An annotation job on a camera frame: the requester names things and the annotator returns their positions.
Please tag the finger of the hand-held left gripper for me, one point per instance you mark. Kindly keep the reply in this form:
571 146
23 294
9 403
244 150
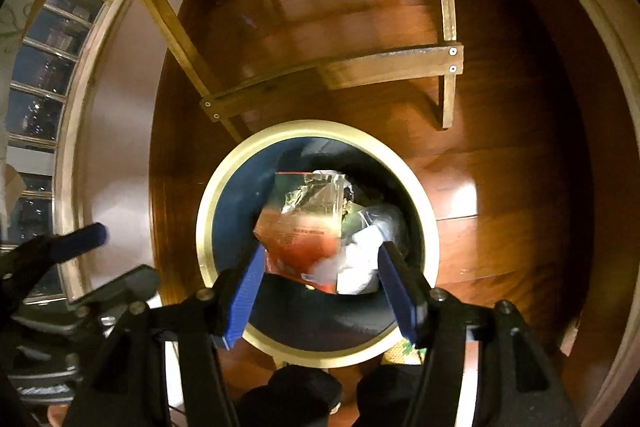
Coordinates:
130 284
82 239

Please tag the barred window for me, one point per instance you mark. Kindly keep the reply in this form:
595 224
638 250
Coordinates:
37 91

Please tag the orange red snack packet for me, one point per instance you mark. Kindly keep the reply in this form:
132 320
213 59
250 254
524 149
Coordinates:
295 242

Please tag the round blue bin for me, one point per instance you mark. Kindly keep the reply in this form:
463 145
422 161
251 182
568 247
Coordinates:
240 187

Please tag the person's left leg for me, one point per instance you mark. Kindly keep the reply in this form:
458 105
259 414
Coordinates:
290 394

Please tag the wooden chair frame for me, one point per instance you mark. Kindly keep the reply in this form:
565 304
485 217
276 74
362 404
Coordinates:
390 67

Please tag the yellow slipper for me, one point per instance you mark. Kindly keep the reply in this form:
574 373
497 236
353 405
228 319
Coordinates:
400 352

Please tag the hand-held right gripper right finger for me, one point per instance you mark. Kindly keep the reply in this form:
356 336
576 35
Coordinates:
400 297

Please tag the white paper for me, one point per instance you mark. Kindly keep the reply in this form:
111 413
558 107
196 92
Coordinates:
357 267

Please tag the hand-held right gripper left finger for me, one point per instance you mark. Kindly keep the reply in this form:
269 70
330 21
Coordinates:
242 302

